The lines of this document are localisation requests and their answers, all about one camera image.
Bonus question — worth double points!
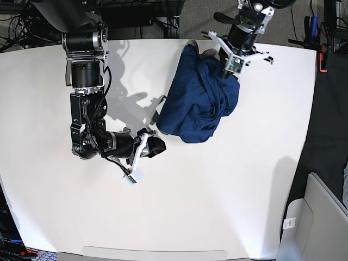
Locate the tangled black cables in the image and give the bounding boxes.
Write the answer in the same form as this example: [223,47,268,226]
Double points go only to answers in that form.
[0,8,60,53]

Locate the black box with red label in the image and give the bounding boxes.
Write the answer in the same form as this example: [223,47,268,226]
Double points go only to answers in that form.
[1,188,26,260]

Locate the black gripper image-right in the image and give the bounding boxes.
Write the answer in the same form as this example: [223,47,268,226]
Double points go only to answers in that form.
[219,24,257,79]

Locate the blue long-sleeve T-shirt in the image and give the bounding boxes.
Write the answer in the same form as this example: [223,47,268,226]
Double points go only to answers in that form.
[157,40,240,144]

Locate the red and black clamp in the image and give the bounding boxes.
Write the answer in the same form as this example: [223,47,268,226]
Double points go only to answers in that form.
[319,44,329,72]

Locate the blue handled tool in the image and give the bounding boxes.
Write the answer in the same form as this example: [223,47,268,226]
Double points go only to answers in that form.
[310,16,318,42]

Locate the grey tray at table edge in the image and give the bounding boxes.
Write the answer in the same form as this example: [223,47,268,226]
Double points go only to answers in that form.
[58,245,251,261]

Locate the grey plastic bin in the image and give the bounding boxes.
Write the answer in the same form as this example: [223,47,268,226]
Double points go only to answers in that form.
[276,173,347,260]

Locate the black cloth side table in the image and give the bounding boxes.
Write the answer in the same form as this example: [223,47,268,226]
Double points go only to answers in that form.
[288,53,347,205]

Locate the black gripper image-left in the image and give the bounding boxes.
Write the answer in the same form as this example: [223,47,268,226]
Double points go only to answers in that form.
[108,127,166,165]

